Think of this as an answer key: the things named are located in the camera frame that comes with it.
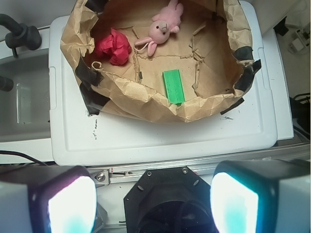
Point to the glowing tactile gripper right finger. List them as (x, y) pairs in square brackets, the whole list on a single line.
[(262, 196)]

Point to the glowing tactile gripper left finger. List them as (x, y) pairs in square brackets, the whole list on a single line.
[(47, 199)]

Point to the pink plush bunny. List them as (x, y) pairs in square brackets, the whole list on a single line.
[(166, 22)]

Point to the white plastic cooler lid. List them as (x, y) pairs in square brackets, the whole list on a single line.
[(107, 139)]

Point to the grey sink basin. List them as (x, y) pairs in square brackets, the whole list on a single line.
[(25, 110)]

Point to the green rectangular foam block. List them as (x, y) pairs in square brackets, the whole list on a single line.
[(173, 86)]

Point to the brown paper bag tray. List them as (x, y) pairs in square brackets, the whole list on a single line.
[(213, 52)]

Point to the white power strip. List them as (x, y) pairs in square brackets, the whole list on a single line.
[(301, 41)]

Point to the black faucet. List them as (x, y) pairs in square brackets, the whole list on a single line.
[(20, 35)]

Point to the red crumpled paper ball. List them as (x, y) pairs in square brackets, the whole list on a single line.
[(116, 46)]

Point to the black octagonal mount plate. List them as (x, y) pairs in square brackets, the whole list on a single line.
[(169, 200)]

